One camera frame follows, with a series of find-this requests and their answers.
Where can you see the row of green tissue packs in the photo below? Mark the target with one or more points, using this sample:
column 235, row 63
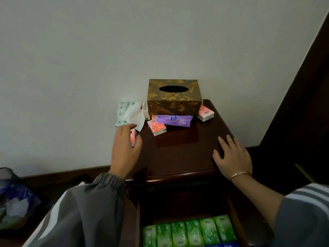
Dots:
column 190, row 232

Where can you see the purple tissue pack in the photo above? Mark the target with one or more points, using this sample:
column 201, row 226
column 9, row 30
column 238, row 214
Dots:
column 174, row 120

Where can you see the dark wooden nightstand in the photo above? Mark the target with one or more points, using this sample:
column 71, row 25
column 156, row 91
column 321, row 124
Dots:
column 177, row 154

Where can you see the white green printed tissue pack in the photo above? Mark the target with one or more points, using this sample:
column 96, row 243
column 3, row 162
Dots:
column 124, row 110

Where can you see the orange white pocket tissue pack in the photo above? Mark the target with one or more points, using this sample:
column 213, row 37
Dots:
column 145, row 111
column 156, row 127
column 133, row 137
column 205, row 113

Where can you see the person's left hand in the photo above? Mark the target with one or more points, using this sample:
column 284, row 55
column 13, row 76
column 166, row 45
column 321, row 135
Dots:
column 122, row 151

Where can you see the dark wooden headboard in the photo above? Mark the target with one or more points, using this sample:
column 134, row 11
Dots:
column 300, row 120

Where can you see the loose white tissue sheet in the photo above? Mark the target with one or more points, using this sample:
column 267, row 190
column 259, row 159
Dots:
column 137, row 117

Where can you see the person's right middle finger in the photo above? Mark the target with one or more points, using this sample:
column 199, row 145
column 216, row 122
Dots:
column 230, row 141

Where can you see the brown gold floral tissue box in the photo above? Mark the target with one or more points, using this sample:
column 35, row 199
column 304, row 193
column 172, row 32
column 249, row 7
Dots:
column 173, row 101

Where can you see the person's right thumb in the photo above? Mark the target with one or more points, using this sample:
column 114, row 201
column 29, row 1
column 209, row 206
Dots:
column 217, row 158

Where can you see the blue tissue pack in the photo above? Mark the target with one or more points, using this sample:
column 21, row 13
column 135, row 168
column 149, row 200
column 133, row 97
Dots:
column 223, row 244

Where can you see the trash bin with plastic bag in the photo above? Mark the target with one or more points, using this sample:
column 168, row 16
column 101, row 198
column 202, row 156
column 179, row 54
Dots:
column 15, row 200

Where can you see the person's right forearm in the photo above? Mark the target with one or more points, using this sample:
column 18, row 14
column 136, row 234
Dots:
column 272, row 203

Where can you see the open wooden drawer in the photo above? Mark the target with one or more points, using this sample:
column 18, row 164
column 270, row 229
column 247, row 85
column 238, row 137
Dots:
column 190, row 205

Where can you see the person's right hand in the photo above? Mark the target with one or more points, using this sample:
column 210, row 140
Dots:
column 235, row 160

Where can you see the person's left thumb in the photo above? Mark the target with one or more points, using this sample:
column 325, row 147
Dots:
column 139, row 144

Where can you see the person's left forearm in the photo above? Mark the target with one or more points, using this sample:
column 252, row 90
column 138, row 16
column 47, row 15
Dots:
column 84, row 213

